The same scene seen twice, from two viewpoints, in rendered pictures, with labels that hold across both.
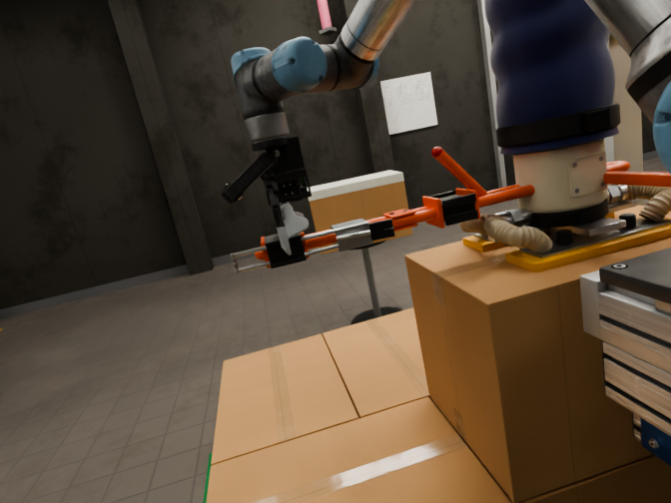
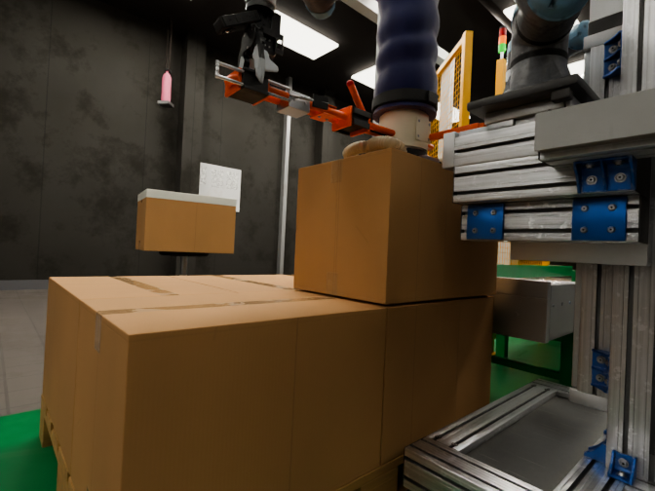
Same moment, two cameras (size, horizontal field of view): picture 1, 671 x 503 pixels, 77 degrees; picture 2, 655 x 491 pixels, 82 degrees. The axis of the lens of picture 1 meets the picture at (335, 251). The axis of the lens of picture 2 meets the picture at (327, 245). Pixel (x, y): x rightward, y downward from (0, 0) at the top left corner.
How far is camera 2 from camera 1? 0.70 m
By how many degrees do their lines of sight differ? 35
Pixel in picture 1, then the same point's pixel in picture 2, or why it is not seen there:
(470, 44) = (274, 162)
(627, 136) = not seen: hidden behind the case
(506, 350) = (396, 184)
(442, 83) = (249, 182)
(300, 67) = not seen: outside the picture
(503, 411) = (389, 227)
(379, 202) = (211, 217)
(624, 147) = not seen: hidden behind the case
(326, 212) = (160, 211)
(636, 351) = (476, 160)
